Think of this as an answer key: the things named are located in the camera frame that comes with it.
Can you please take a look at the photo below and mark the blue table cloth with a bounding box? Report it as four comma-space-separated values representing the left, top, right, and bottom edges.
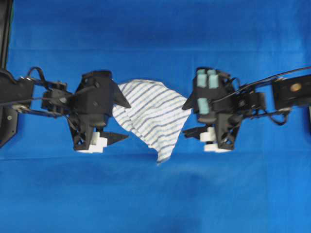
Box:
0, 0, 311, 233

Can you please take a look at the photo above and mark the white blue striped towel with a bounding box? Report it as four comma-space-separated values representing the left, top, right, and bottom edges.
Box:
113, 79, 191, 164

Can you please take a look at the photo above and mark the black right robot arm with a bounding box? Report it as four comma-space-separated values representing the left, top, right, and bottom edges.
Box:
182, 67, 311, 152

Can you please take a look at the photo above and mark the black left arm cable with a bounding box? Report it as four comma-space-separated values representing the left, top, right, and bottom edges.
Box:
0, 67, 73, 107

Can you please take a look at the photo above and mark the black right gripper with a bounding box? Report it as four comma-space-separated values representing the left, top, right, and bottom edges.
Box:
182, 67, 242, 152

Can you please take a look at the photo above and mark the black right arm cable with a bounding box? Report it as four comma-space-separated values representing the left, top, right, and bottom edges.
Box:
213, 66, 311, 105

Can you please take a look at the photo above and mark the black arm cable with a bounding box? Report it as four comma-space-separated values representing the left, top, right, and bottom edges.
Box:
213, 66, 311, 105
0, 67, 73, 107

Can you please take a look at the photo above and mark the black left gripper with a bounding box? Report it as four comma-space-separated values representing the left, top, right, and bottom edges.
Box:
67, 70, 131, 153

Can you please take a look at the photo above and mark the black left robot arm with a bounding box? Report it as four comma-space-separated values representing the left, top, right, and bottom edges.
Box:
0, 67, 131, 153

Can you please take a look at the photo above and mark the black frame post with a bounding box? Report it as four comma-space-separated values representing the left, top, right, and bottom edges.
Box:
0, 0, 14, 69

